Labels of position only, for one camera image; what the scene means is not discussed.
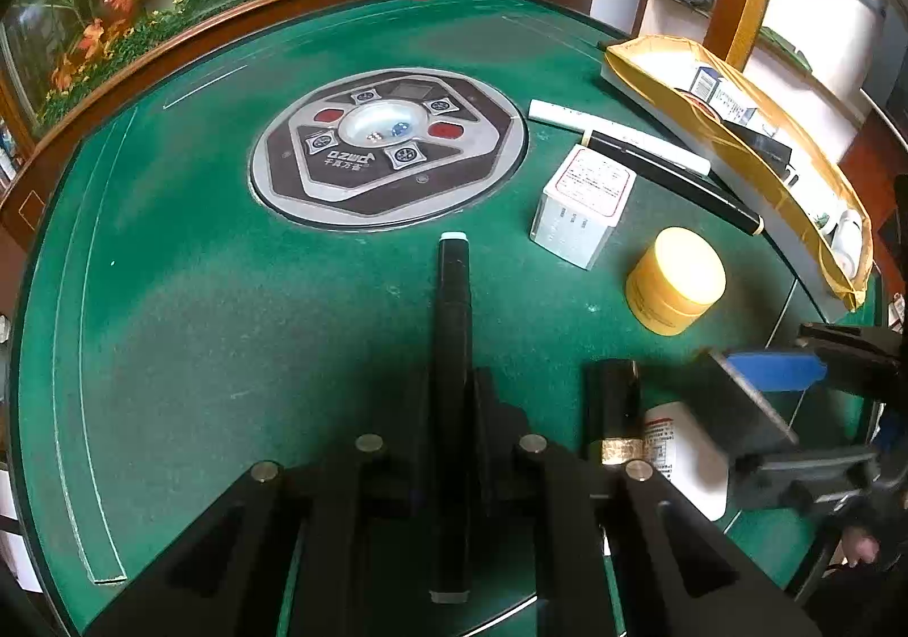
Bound mahjong table centre panel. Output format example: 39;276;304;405
247;69;530;229

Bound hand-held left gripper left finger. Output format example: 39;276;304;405
85;364;441;637

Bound white pill bottle green label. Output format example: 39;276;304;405
825;207;864;278

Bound yellow round jar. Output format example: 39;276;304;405
625;226;728;336

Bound white carton red-outlined label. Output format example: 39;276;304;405
529;147;638;271

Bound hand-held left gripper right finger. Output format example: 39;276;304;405
470;366;818;637

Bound white bottle red label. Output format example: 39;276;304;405
640;399;733;522

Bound long white marker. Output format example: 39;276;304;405
528;99;712;178

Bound white and black box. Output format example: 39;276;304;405
729;121;797;185

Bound black pen white tips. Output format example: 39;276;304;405
428;230;474;605

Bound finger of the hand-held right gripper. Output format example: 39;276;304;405
697;348;882;514
709;319;908;393

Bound black tube gold band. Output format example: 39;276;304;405
581;358;647;466

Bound blue and white carton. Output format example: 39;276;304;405
687;63;762;125

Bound gold-lined white box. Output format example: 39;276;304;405
600;33;876;313

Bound long black stick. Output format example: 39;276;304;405
583;129;765;237

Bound person's right hand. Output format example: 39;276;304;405
846;529;882;567

